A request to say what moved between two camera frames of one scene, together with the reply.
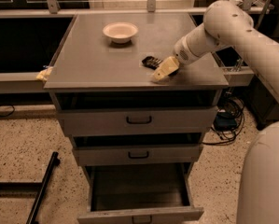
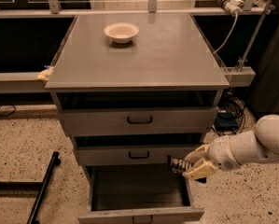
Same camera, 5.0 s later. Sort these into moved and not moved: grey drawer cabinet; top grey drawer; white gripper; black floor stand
Moved: white gripper
Not moved: grey drawer cabinet; top grey drawer; black floor stand
